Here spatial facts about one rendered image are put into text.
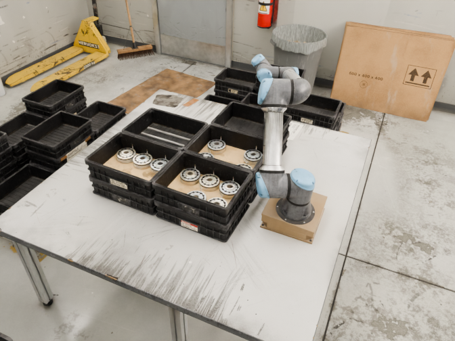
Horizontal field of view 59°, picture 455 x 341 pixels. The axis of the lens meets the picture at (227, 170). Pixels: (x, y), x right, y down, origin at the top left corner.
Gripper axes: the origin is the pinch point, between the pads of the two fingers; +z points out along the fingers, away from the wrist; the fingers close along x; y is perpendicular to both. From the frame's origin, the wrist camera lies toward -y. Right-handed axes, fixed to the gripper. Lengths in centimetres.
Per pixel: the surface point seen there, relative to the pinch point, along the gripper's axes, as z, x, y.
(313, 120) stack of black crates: 57, 35, -39
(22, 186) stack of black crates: -64, -115, -141
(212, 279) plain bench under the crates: -11, -115, 30
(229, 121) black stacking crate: -11.2, -22.4, -30.0
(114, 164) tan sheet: -54, -86, -36
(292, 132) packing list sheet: 26.6, -1.8, -16.7
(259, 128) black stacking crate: 0.7, -19.2, -14.4
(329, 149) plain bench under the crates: 39.6, -6.3, 7.4
